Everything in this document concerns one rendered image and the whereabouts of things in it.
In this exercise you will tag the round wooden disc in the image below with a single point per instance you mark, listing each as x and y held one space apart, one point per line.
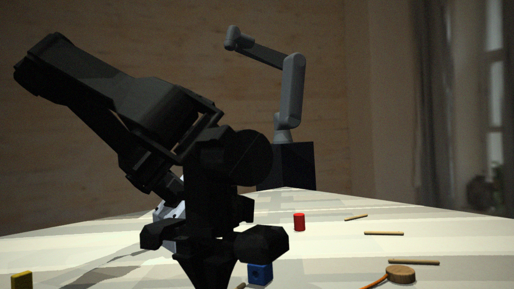
400 274

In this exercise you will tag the red cylinder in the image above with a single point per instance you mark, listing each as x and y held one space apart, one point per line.
299 222

